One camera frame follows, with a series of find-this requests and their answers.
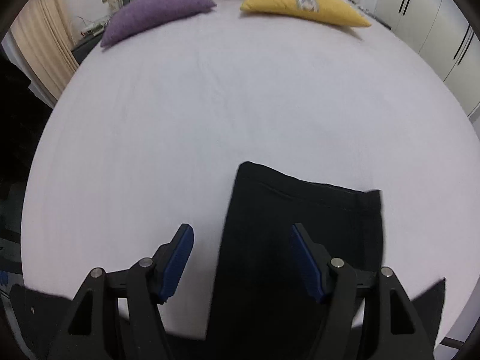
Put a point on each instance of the yellow pillow with patterned stripe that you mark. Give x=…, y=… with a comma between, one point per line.
x=277, y=2

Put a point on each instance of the black pants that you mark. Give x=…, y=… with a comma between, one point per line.
x=262, y=232

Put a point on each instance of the grey nightstand beside curtain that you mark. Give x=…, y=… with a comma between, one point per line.
x=80, y=50

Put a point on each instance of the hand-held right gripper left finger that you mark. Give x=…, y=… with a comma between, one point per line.
x=178, y=260

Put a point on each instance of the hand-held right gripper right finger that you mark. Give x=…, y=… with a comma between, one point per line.
x=308, y=266

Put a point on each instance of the bed with white sheet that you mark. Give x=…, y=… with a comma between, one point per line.
x=225, y=101

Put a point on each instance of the purple pillow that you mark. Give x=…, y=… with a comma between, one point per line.
x=150, y=11

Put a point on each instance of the clutter on nightstand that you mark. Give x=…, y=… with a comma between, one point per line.
x=93, y=26

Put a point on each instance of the beige curtain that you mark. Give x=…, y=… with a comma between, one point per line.
x=41, y=45

